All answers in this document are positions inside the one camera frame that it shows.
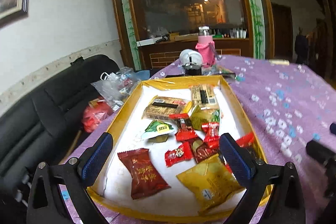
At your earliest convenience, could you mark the gold foil snack bag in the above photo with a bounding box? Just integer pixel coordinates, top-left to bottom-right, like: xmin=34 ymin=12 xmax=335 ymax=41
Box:
xmin=177 ymin=154 xmax=244 ymax=215

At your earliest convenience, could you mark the small red candy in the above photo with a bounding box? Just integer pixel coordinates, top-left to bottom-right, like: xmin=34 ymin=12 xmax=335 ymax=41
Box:
xmin=165 ymin=142 xmax=194 ymax=167
xmin=236 ymin=132 xmax=255 ymax=148

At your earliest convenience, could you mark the yellow green snack packet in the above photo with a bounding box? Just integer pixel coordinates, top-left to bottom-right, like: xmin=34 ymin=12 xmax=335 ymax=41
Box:
xmin=190 ymin=105 xmax=223 ymax=131

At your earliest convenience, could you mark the orange-edged cracker pack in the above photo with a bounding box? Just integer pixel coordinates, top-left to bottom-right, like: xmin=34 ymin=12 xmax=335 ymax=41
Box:
xmin=190 ymin=84 xmax=219 ymax=110

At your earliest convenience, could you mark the green yellow pea snack bag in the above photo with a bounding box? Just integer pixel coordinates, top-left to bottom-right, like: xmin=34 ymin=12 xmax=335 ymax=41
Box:
xmin=141 ymin=120 xmax=175 ymax=143

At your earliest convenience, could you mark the dark red foil snack pack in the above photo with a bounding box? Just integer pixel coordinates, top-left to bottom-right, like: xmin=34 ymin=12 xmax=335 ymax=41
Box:
xmin=117 ymin=148 xmax=170 ymax=200

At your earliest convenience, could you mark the yellow-edged cracker pack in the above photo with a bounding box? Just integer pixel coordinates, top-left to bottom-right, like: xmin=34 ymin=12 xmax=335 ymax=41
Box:
xmin=142 ymin=96 xmax=193 ymax=121

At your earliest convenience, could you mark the red black snack packet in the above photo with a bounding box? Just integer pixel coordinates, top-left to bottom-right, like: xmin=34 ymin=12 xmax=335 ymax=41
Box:
xmin=169 ymin=113 xmax=198 ymax=141
xmin=201 ymin=122 xmax=220 ymax=149

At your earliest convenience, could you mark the purple floral tablecloth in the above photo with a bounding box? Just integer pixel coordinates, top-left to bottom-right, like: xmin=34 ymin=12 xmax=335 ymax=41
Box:
xmin=59 ymin=54 xmax=336 ymax=224

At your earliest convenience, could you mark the dark red stick packet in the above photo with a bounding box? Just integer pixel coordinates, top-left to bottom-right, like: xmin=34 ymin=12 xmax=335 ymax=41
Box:
xmin=188 ymin=138 xmax=218 ymax=164

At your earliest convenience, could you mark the black sofa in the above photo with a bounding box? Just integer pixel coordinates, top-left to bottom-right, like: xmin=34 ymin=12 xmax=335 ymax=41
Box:
xmin=1 ymin=55 xmax=120 ymax=223

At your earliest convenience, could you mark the yellow taped foam box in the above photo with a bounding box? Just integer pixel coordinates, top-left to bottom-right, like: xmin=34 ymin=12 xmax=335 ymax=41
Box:
xmin=86 ymin=74 xmax=274 ymax=224

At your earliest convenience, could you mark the white remote control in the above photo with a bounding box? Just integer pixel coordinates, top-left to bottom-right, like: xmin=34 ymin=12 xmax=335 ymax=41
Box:
xmin=269 ymin=59 xmax=290 ymax=66

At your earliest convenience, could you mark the person in black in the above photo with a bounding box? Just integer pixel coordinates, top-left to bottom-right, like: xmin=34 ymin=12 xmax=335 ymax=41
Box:
xmin=294 ymin=27 xmax=309 ymax=64

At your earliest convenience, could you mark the red plastic bag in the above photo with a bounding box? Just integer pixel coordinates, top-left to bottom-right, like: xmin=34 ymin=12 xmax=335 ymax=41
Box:
xmin=81 ymin=97 xmax=113 ymax=133

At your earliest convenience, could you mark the black small box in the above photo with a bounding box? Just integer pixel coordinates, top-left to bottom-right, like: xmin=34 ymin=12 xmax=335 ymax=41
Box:
xmin=183 ymin=63 xmax=202 ymax=76

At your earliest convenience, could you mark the white round device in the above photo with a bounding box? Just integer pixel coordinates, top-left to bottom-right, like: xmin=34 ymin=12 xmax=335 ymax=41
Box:
xmin=179 ymin=49 xmax=203 ymax=66

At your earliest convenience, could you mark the clear plastic bag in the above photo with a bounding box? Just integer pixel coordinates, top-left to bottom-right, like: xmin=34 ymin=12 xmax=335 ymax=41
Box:
xmin=91 ymin=67 xmax=141 ymax=111

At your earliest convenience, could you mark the pink sleeved water bottle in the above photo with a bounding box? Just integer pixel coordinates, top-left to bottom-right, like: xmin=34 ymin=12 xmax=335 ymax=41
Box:
xmin=195 ymin=26 xmax=215 ymax=67

